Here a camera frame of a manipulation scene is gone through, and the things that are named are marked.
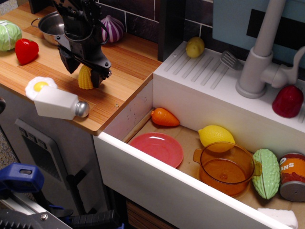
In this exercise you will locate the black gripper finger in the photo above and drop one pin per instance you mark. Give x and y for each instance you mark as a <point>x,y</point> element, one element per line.
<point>69,61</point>
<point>97,78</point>

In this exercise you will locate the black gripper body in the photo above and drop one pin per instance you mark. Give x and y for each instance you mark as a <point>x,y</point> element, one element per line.
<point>87,51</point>

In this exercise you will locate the yellow toy corn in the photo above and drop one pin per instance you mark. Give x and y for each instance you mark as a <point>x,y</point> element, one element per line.
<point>84,78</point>

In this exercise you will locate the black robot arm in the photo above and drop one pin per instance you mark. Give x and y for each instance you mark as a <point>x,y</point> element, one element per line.
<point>80,17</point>

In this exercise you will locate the pink plastic plate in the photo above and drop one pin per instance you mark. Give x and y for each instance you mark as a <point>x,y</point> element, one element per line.
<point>160,146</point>

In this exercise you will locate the purple striped toy onion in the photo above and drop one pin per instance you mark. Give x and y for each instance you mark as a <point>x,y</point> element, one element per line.
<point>113,29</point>

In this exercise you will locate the stainless steel pot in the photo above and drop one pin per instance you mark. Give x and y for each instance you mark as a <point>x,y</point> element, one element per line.
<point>51,26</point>

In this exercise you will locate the toy fried egg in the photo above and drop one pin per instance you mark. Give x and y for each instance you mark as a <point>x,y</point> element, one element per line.
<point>35,85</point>

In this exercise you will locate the white salt shaker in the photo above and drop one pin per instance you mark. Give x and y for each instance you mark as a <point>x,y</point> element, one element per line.
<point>56,103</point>

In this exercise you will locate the green toy cabbage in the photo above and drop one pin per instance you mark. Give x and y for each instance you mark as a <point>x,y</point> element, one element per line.
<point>10,33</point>

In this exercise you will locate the orange toy carrot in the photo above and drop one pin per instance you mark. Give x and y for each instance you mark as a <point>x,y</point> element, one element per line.
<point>161,116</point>

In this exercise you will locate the grey toy oven door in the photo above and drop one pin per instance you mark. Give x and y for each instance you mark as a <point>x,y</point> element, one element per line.
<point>44,152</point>

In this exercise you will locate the yellow toy potato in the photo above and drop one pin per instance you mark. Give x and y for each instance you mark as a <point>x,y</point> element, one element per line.
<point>195,47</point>

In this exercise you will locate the white toy sink basin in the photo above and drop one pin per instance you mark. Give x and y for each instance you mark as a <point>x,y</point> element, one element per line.
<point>198,92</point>

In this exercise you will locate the blue clamp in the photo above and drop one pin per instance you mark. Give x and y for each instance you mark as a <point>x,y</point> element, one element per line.
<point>21,178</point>

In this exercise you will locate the yellow toy lemon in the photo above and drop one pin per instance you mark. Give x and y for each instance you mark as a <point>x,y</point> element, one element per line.
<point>216,138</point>

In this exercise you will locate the grey toy spatula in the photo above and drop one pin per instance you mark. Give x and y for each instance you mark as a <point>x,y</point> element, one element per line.
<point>231,61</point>

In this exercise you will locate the transparent orange plastic pot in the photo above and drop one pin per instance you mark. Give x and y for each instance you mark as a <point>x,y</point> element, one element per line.
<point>226,167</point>

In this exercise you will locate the grey toy faucet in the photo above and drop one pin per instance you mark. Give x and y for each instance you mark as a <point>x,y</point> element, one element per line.
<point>259,69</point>

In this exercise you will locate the red toy pepper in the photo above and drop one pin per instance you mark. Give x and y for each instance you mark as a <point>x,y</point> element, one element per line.
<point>288,102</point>

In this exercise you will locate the green toy bitter gourd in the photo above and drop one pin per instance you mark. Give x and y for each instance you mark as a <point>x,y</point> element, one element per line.
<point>267,184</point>

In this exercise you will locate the red toy beans can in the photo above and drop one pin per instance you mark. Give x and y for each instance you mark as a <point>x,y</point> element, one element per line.
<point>292,177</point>

